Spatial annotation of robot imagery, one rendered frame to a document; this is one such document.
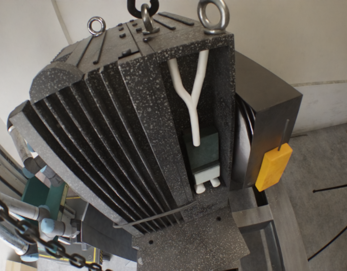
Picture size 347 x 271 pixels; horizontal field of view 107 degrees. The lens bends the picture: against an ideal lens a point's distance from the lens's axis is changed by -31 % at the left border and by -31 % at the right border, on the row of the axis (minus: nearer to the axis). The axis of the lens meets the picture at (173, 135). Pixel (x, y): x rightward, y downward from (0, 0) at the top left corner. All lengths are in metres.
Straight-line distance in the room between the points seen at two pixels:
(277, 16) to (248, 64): 1.23
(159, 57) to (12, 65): 1.87
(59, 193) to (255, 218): 1.34
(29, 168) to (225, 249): 1.04
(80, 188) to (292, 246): 1.03
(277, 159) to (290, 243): 0.74
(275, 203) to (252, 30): 1.28
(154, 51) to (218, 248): 0.73
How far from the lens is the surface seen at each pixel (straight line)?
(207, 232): 0.83
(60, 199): 1.47
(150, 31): 0.42
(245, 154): 0.51
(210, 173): 0.60
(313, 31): 1.97
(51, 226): 0.98
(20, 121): 0.38
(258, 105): 0.36
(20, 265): 2.42
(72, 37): 1.67
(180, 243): 0.83
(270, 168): 0.48
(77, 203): 1.95
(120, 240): 1.17
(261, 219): 1.12
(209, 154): 0.55
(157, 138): 0.38
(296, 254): 1.14
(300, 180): 2.14
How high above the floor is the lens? 1.70
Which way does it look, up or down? 44 degrees down
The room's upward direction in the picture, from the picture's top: 16 degrees counter-clockwise
